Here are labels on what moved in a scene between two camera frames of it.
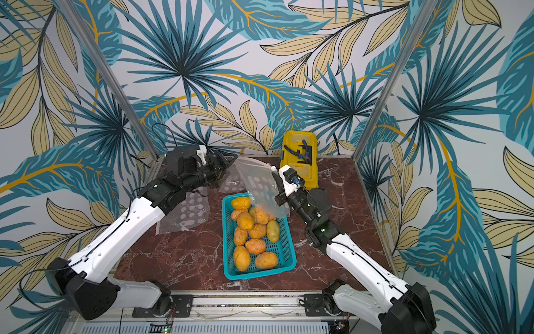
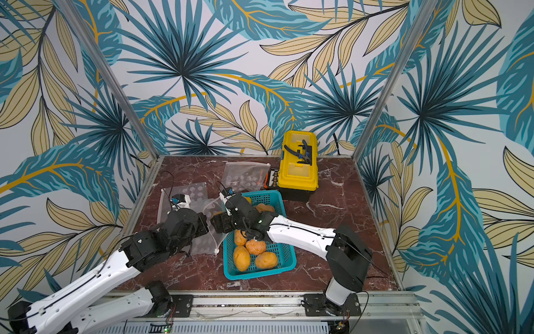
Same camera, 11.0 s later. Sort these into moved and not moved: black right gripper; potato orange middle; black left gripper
Moved: black left gripper; black right gripper
Not moved: potato orange middle
